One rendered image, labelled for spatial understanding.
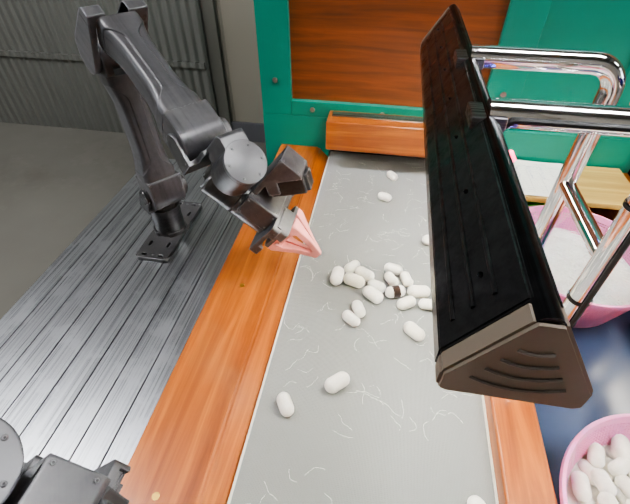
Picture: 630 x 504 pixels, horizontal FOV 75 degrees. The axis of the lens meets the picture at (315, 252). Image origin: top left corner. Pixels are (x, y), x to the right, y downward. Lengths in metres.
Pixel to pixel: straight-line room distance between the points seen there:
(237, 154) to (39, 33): 2.63
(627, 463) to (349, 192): 0.64
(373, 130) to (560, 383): 0.76
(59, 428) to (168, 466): 0.24
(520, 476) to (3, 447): 0.49
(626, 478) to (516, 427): 0.13
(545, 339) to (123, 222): 0.94
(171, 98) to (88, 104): 2.51
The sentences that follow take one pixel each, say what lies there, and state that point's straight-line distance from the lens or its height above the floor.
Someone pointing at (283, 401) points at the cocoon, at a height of 0.76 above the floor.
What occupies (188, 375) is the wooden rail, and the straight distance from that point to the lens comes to 0.60.
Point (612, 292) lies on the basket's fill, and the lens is 0.88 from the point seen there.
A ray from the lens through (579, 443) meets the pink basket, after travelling 0.63.
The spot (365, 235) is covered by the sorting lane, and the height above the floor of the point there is 0.74.
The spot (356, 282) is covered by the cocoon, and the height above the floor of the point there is 0.76.
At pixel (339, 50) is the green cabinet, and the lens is 0.97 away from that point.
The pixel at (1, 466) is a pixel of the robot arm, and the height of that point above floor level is 1.03.
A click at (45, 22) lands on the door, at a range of 3.05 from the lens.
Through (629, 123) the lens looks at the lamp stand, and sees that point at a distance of 0.43.
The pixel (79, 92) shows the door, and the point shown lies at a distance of 3.13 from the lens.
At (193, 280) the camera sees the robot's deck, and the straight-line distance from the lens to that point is 0.85.
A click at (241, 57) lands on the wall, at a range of 2.58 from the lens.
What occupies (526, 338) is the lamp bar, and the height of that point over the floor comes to 1.10.
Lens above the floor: 1.26
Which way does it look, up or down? 43 degrees down
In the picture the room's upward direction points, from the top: straight up
